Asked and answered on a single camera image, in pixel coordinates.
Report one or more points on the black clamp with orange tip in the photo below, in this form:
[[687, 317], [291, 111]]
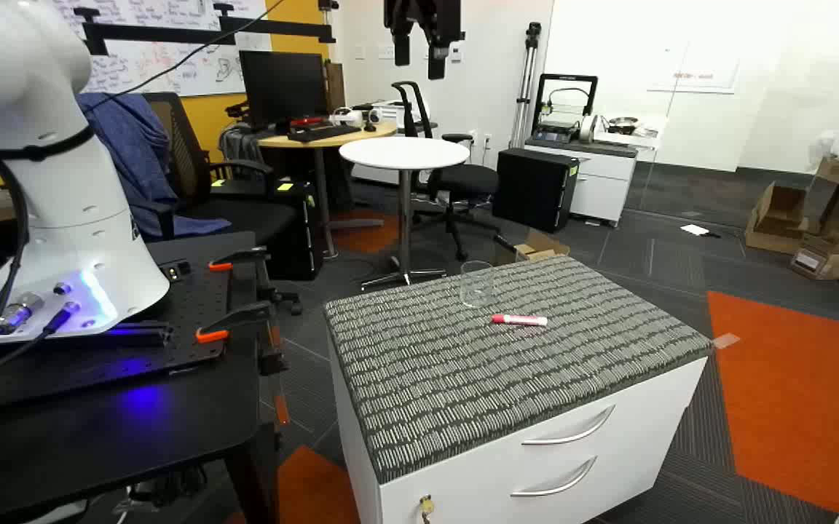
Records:
[[234, 263], [234, 317]]

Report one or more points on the black hanging equipment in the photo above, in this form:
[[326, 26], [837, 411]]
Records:
[[434, 30]]

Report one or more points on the black computer tower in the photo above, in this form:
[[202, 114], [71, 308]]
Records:
[[296, 228]]

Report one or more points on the black box cabinet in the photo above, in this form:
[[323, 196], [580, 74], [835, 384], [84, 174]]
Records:
[[534, 190]]

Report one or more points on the black computer monitor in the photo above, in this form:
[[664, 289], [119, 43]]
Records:
[[282, 90]]

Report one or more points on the red whiteboard marker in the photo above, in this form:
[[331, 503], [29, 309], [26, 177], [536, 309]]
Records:
[[523, 320]]

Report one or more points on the round wooden desk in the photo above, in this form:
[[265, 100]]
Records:
[[326, 138]]

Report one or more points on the cabinet key lock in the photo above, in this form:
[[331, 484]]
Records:
[[427, 509]]

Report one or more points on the black frame 3D printer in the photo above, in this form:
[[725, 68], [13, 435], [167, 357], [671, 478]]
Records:
[[562, 107]]

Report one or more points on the round white pedestal table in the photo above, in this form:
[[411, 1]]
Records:
[[403, 154]]

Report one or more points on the whiteboard with drawings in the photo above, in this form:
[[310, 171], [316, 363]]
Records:
[[176, 68]]

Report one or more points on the black overhead mounting bar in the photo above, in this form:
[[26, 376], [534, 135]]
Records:
[[195, 34]]

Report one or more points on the tall cardboard box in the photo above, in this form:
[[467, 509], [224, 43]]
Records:
[[832, 238]]

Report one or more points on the black camera tripod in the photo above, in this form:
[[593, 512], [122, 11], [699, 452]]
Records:
[[529, 76]]

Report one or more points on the grey striped carpet mat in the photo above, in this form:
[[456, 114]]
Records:
[[497, 389]]

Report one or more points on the open cardboard box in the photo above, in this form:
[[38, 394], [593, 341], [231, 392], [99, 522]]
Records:
[[775, 221]]

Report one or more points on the black work table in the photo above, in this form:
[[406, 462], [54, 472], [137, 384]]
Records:
[[99, 417]]

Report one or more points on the small cardboard box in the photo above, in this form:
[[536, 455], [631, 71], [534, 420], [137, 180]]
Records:
[[539, 247]]

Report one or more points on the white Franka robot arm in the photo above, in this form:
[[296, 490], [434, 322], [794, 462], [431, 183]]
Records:
[[49, 193]]

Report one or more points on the blue jacket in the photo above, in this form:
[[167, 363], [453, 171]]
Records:
[[130, 157]]

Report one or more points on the beige tape piece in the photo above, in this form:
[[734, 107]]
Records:
[[725, 341]]

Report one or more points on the white drawer cabinet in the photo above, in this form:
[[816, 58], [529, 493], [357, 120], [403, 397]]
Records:
[[634, 427]]

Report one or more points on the black keyboard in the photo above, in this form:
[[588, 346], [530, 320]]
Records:
[[320, 130]]

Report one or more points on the white low cabinet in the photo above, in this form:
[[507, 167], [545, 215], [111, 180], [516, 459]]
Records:
[[601, 180]]

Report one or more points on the black office chair with armrests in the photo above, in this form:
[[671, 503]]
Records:
[[224, 207]]

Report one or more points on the black swivel office chair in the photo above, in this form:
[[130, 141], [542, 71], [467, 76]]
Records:
[[457, 180]]

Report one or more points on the white paper sheet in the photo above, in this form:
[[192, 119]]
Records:
[[695, 232]]

